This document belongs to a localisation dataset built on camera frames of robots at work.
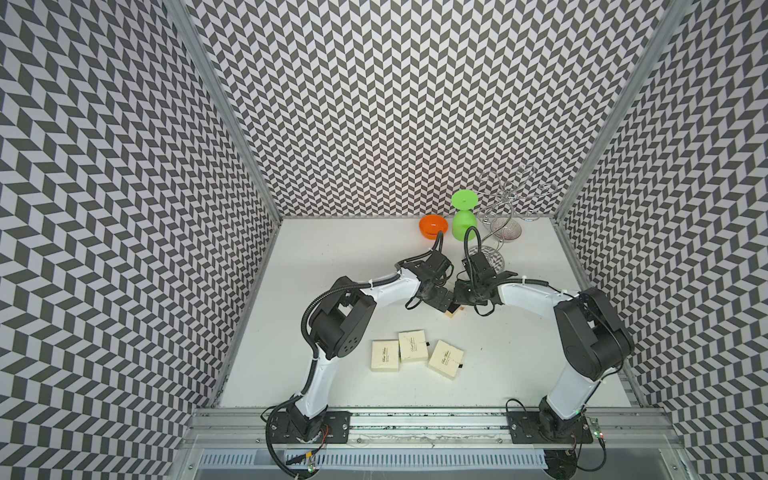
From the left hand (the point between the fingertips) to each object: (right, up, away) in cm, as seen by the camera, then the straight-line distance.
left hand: (433, 298), depth 95 cm
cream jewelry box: (-15, -13, -14) cm, 24 cm away
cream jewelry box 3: (+2, -14, -14) cm, 20 cm away
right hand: (+8, 0, 0) cm, 8 cm away
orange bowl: (+1, +25, +17) cm, 30 cm away
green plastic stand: (+9, +26, -8) cm, 28 cm away
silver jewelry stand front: (+21, +14, +9) cm, 27 cm away
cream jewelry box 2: (-7, -11, -12) cm, 18 cm away
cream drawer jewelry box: (+5, -5, -3) cm, 8 cm away
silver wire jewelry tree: (+20, +26, -9) cm, 34 cm away
